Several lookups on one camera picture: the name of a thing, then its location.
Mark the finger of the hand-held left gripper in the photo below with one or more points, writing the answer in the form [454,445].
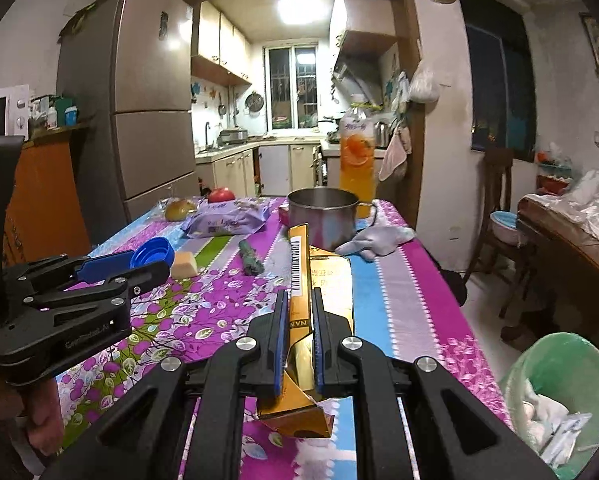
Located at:
[104,266]
[139,277]

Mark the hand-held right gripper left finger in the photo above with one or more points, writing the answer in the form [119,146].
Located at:
[279,355]

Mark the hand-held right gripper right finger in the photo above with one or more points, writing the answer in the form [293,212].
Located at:
[320,355]

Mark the blue bottle cap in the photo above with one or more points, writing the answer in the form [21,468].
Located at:
[154,252]

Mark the gold carton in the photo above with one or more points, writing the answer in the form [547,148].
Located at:
[329,280]

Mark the green lined trash bin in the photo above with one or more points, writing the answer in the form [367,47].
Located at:
[569,365]

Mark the person's left hand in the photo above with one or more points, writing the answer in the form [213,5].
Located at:
[39,420]

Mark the pale yellow block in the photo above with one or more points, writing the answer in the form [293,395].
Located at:
[184,264]

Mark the purple printed tablecloth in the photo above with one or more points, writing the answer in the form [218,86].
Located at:
[204,305]

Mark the yellow fruit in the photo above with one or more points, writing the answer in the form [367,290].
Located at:
[179,210]

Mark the orange wooden cabinet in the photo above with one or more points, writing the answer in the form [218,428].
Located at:
[44,200]

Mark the dark green rolled cloth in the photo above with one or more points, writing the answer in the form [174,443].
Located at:
[250,260]

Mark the purple tissue packet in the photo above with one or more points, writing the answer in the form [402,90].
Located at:
[224,220]

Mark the red apple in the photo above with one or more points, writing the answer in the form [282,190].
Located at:
[222,194]

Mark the grey glove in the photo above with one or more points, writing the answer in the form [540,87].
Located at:
[379,240]

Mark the metal pot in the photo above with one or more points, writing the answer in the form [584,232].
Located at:
[319,220]

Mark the small red box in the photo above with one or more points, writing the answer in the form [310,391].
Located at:
[283,216]

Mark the blue lidded jar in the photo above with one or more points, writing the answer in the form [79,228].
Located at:
[70,117]

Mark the white bottle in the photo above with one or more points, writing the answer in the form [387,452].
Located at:
[52,119]

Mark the silver refrigerator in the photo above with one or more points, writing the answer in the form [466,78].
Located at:
[149,110]

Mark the cream kitchen base cabinets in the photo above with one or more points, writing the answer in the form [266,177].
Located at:
[274,165]

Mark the white microwave oven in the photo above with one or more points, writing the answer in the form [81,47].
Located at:
[14,110]

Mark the orange juice bottle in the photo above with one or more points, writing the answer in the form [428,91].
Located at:
[357,160]

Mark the hanging round strainer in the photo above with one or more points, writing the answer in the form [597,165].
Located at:
[254,102]

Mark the hanging pink towel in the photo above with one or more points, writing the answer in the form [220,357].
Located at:
[394,157]

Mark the blue plastic basin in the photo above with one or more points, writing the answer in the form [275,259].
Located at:
[504,225]

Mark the steel electric kettle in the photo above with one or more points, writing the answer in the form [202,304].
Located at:
[382,135]

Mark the barred kitchen window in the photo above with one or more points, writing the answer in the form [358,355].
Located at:
[289,90]

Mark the dark wooden chair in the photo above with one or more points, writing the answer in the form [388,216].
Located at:
[497,170]

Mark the white plastic wrapper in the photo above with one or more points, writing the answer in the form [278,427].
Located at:
[567,437]

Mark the dark wooden table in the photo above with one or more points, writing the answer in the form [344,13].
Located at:
[569,270]

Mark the kitchen range hood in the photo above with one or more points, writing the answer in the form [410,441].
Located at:
[352,72]

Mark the hanging white plastic bag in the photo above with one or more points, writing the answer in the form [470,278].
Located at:
[423,85]

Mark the red plastic baskets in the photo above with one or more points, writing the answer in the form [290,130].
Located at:
[554,182]

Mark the square ceiling light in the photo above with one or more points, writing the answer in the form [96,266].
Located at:
[299,5]

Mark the dark room window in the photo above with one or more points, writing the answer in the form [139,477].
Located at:
[499,85]

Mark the cream wall cabinets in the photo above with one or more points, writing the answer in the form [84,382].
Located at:
[214,40]

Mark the brown wall cabinet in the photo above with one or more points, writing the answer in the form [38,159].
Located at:
[364,15]

